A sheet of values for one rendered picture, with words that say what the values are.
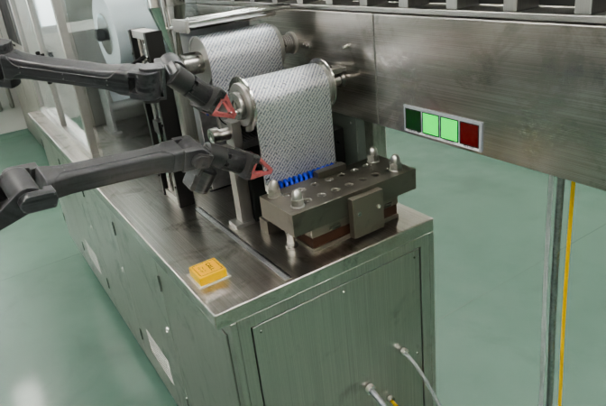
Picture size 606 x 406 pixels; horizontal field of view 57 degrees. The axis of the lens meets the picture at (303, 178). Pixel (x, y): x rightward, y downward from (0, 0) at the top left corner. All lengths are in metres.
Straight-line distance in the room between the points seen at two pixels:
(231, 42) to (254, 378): 0.91
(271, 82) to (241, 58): 0.22
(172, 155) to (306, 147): 0.41
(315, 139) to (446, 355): 1.27
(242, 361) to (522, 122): 0.81
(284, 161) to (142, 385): 1.37
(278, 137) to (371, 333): 0.59
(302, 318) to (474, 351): 1.26
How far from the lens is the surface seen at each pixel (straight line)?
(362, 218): 1.45
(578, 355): 2.60
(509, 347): 2.58
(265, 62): 1.72
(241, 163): 1.43
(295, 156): 1.54
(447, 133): 1.38
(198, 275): 1.37
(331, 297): 1.43
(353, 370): 1.61
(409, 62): 1.43
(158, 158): 1.30
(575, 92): 1.16
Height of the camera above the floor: 1.62
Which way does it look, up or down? 22 degrees down
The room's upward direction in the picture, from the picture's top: 6 degrees counter-clockwise
